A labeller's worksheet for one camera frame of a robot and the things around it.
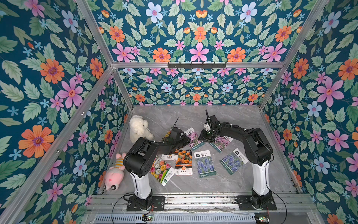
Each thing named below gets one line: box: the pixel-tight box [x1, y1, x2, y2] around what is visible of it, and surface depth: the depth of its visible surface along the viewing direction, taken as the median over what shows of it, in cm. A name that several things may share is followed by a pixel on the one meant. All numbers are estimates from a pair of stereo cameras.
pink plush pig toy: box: [104, 152, 127, 191], surface depth 77 cm
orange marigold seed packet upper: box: [161, 154, 179, 161], surface depth 92 cm
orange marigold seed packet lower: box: [175, 149, 193, 176], surface depth 90 cm
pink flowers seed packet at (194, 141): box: [183, 126, 205, 151], surface depth 100 cm
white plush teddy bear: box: [129, 115, 154, 144], surface depth 87 cm
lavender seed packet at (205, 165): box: [193, 149, 217, 178], surface depth 90 cm
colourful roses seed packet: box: [150, 154, 176, 187], surface depth 86 cm
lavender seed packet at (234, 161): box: [219, 147, 250, 175], surface depth 90 cm
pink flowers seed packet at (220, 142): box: [209, 135, 234, 153], surface depth 98 cm
